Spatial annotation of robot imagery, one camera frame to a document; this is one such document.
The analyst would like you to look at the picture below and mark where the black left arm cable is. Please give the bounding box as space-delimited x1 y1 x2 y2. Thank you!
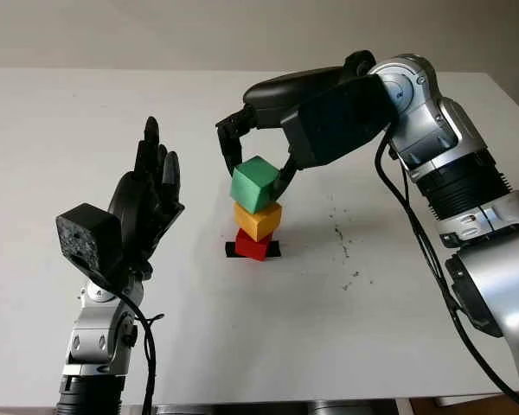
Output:
112 289 165 415

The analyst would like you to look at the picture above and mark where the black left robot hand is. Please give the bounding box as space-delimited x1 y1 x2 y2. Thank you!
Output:
107 116 186 282

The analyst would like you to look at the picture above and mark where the green wooden block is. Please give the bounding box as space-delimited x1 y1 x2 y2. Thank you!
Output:
228 156 282 215

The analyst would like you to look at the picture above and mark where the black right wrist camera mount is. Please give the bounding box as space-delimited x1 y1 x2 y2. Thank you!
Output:
280 75 394 172

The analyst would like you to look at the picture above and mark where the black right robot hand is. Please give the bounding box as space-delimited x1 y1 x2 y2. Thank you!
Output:
215 49 378 201

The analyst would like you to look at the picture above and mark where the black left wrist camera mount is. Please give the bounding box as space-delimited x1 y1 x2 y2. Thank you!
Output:
54 202 125 284

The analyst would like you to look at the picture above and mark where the black tape strip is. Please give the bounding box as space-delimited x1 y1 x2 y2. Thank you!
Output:
224 241 281 259

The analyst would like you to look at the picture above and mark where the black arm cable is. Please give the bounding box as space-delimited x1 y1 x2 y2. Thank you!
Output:
112 289 165 415
374 129 519 412

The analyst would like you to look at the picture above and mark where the yellow wooden block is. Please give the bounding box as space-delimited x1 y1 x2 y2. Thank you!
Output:
233 201 284 242

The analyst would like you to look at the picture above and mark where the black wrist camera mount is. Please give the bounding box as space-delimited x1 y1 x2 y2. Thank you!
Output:
54 202 125 284
280 75 394 172

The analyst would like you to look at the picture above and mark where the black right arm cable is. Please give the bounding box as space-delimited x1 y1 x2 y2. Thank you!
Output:
374 129 519 412

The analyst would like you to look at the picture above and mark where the red wooden block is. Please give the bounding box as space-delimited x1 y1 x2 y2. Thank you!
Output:
234 227 270 263

